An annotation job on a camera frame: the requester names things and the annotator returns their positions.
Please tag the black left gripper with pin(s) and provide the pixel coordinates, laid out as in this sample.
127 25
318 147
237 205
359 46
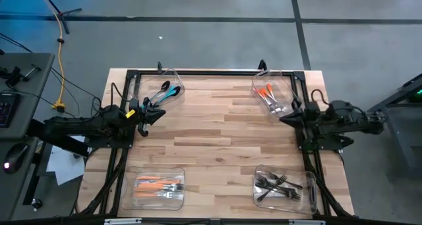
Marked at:
138 119

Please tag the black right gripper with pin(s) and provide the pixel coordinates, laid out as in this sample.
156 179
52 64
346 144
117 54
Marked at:
313 119

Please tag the clear plastic bin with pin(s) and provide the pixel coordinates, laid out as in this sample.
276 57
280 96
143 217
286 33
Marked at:
287 86
155 205
310 198
168 76

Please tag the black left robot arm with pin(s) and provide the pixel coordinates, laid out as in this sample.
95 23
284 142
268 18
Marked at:
82 126

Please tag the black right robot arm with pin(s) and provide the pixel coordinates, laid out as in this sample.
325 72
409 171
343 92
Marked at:
346 122

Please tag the yellow label tag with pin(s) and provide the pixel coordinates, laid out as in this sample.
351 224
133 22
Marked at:
130 113

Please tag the white paper sheets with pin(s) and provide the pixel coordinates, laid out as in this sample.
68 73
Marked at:
66 162

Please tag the dark metal side table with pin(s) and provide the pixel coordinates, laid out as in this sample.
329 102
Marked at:
395 99

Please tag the black support beam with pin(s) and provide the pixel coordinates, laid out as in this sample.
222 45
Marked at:
49 139

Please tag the grey desk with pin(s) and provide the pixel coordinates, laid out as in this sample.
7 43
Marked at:
33 86

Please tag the black tripod stand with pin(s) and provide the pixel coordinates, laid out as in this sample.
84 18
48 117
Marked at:
65 23

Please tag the black computer mouse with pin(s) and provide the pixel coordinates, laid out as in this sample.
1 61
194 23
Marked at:
14 157

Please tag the black keyboard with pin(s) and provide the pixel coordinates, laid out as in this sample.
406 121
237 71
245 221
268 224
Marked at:
8 109

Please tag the black caster wheel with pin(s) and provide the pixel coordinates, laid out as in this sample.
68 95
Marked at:
37 204

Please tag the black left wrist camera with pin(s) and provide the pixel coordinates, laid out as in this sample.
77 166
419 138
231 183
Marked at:
133 104

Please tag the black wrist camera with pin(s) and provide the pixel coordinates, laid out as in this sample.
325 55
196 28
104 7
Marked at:
133 104
313 105

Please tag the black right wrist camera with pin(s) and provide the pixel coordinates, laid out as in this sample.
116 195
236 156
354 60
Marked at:
313 105

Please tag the black frame clamp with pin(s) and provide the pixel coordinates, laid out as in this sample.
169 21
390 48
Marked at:
262 65
160 67

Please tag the black aluminium frame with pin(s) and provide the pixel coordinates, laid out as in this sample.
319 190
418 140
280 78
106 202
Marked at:
214 72

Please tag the silver metal bracket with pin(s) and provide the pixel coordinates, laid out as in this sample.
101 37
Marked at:
306 222
122 221

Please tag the black desk mount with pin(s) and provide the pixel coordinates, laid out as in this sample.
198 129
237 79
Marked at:
13 76

